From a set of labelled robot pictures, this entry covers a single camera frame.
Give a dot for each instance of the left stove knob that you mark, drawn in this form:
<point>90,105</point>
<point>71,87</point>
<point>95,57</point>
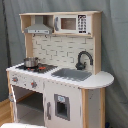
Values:
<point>14,79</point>

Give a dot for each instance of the black stovetop with red burners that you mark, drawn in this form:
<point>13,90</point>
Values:
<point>40,68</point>

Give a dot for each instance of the grey dishwasher panel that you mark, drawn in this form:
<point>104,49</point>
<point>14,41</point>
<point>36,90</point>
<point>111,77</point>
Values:
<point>62,106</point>

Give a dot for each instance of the grey range hood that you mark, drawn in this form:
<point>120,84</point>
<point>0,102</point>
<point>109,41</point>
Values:
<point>38,27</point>

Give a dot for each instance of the right stove knob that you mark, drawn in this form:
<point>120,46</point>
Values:
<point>33,84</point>

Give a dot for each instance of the wooden toy kitchen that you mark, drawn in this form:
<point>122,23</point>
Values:
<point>87,98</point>

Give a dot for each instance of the black faucet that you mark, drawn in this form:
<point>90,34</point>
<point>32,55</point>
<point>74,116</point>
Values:
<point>81,65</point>

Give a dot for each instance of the toy microwave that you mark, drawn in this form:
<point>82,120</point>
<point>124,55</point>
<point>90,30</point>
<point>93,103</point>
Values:
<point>73,24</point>

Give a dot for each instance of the grey sink basin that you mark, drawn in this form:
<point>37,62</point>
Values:
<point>72,74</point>

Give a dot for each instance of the stove knob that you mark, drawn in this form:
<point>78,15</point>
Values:
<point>33,84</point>
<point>14,79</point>

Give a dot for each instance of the small metal pot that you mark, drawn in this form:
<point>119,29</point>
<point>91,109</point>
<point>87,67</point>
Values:
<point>31,62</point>

